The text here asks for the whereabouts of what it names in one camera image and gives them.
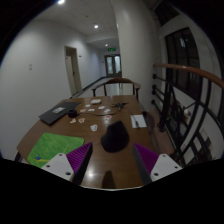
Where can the black railing with wooden handrail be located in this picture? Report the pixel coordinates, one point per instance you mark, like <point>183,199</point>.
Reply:
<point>186,69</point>

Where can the small cream sticker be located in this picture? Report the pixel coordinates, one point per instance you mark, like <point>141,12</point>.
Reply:
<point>73,121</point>

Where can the small black box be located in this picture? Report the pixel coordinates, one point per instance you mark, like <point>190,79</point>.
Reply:
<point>72,113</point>

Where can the black vertical computer mouse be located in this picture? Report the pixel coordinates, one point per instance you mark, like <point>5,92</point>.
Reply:
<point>115,138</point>

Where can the green mouse pad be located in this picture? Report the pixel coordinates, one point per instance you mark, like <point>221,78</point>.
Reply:
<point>50,146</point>

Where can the white outlined sticker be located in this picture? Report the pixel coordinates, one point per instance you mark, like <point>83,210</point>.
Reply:
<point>94,127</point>

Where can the green exit sign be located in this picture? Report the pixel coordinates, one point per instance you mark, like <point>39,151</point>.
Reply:
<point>111,49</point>

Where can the ceiling lights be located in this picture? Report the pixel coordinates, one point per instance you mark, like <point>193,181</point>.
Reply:
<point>96,26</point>

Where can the glass double door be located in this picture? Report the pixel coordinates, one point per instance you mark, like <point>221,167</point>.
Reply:
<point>113,65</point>

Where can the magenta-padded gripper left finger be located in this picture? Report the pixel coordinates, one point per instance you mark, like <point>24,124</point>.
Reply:
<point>58,165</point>

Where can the white paper sheet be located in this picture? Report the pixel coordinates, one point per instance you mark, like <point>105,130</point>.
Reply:
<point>138,120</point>

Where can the side doorway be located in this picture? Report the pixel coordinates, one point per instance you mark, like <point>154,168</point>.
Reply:
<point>72,71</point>

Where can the wooden armchair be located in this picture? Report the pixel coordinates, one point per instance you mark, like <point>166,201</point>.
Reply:
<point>116,80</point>

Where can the white wall switch plate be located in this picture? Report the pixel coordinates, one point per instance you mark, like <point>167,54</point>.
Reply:
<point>30,67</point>

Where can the black closed laptop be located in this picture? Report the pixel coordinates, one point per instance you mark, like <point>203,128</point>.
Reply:
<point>56,113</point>

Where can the small tan sticker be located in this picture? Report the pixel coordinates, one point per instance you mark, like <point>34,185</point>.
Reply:
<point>81,120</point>
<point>83,110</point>

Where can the red and white sticker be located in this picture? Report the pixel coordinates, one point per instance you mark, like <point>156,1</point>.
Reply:
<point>107,117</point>

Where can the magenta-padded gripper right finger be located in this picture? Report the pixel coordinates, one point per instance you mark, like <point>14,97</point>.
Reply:
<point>163,165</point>

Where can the dark window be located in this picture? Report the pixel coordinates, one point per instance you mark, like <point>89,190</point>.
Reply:
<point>183,60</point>

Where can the small white flat box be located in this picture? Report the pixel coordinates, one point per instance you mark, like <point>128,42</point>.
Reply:
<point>96,101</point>

